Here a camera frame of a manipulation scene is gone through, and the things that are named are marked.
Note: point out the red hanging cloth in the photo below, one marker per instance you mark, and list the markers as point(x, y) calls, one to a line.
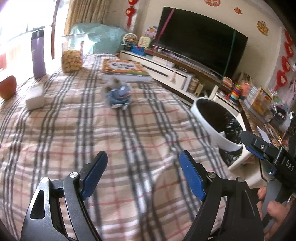
point(2, 61)

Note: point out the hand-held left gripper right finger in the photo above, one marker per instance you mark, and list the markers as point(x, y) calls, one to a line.
point(192, 178)

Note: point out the blue toy block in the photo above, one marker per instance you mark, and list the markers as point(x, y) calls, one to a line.
point(140, 51)

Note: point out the white low stool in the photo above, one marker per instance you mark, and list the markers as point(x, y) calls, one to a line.
point(241, 160)

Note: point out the clear cookie jar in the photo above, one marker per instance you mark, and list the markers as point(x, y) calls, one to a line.
point(72, 59)

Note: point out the orange picture book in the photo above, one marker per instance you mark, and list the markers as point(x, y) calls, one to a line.
point(124, 68)

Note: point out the red gold wall sticker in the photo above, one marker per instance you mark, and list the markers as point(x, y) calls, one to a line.
point(262, 27)

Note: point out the plaid tablecloth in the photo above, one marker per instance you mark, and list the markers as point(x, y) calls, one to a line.
point(69, 139)

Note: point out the red paper wall garland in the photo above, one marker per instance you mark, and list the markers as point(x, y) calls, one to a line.
point(283, 74)

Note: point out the blue clear plastic bag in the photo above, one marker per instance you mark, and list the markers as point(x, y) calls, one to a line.
point(118, 95)

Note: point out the ferris wheel toy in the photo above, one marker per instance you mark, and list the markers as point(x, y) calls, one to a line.
point(129, 41)

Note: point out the teal plastic-covered bundle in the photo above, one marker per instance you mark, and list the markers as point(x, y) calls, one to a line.
point(101, 37)

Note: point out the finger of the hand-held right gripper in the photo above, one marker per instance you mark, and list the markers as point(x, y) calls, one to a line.
point(259, 146)

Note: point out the colourful square sign card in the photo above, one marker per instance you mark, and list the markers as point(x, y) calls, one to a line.
point(145, 41)

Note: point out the person's right hand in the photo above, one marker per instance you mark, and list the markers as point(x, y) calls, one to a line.
point(278, 209)

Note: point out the colourful round sign card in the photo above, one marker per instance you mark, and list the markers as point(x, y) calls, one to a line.
point(151, 32)

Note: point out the red hanging knot ornament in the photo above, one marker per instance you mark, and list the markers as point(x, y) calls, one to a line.
point(130, 15)

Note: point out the beige canister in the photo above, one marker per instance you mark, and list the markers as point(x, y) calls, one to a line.
point(200, 89)
point(193, 84)

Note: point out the reddish brown fruit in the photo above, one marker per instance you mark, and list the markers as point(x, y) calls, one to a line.
point(8, 88)

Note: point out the small red wall sticker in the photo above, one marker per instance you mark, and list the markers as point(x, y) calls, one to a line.
point(238, 10)

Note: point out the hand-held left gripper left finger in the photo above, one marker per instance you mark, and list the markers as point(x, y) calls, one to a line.
point(93, 176)

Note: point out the red round wall sticker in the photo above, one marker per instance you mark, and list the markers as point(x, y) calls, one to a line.
point(212, 1)

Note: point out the yellow toy box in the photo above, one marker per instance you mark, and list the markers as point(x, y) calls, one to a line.
point(261, 100)

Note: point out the beige curtain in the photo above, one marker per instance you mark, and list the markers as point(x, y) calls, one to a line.
point(87, 11)

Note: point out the white television stand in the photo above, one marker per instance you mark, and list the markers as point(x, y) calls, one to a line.
point(161, 67)

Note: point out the purple drink bottle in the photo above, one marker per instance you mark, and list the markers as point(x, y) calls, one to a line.
point(38, 55)

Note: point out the black flat television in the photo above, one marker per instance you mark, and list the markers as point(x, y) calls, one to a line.
point(201, 39)

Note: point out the white tissue pack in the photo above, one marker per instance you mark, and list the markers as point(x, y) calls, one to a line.
point(34, 98)

